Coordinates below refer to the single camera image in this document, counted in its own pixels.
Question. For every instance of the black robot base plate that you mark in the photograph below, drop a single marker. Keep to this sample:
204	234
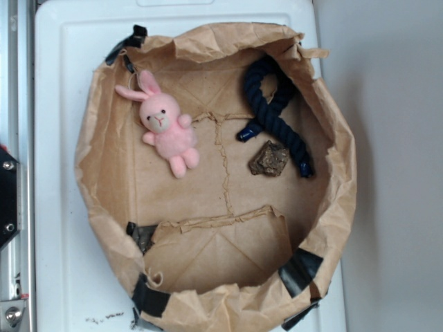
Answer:
10	197

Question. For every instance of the pink plush bunny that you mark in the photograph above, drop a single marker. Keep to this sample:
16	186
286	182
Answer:
168	130

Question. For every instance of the brown rough rock chunk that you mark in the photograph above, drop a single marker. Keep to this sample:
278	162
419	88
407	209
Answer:
270	160

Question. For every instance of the brown paper bag bin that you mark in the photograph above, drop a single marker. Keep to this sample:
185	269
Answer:
220	249

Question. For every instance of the metal frame rail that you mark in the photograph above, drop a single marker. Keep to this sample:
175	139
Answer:
18	311

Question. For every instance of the white plastic tray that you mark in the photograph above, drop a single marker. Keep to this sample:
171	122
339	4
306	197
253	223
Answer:
75	287

